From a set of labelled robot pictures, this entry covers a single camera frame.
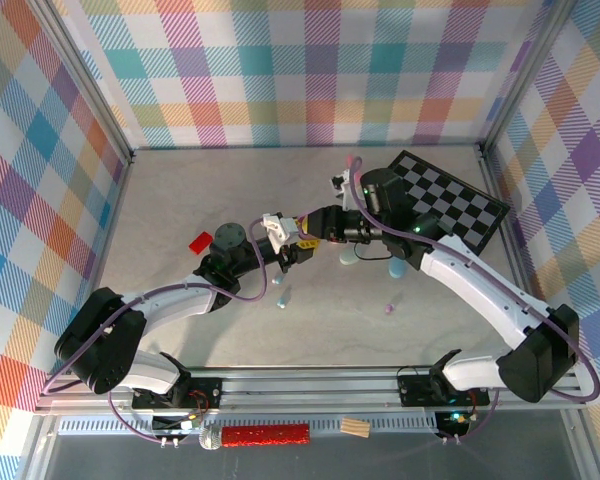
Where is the mint green earbud charging case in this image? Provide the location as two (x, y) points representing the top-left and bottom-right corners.
(338, 243), (362, 267)

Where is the red plastic block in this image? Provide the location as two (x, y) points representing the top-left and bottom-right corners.
(188, 230), (215, 257)

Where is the black grey chessboard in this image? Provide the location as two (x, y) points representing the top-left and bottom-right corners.
(373, 149), (512, 257)

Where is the small wooden block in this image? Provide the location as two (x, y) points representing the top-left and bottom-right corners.
(339, 417), (372, 440)

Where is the small controller board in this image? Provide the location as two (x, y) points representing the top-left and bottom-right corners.
(433, 408), (477, 436)
(151, 412), (205, 437)

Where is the red glitter microphone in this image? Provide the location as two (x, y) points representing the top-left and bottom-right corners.
(197, 422), (313, 452)

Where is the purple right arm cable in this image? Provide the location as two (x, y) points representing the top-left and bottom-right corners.
(343, 155), (600, 445)

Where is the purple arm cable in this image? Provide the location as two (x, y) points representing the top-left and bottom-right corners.
(343, 155), (600, 445)
(42, 215), (274, 444)

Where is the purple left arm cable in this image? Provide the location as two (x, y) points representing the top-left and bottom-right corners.
(42, 215), (274, 444)

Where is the aluminium side rail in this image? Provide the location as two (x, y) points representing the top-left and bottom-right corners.
(475, 142), (551, 321)
(82, 148), (139, 311)

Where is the aluminium slotted base rail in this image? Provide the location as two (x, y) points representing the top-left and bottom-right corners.
(33, 366), (589, 417)

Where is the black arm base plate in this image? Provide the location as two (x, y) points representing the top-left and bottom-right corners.
(396, 368), (492, 409)
(131, 375), (225, 410)

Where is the aluminium frame post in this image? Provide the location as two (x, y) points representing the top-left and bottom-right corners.
(479, 0), (566, 157)
(29, 0), (135, 166)

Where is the perforated metal cable tray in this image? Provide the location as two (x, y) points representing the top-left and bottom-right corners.
(54, 416), (444, 437)

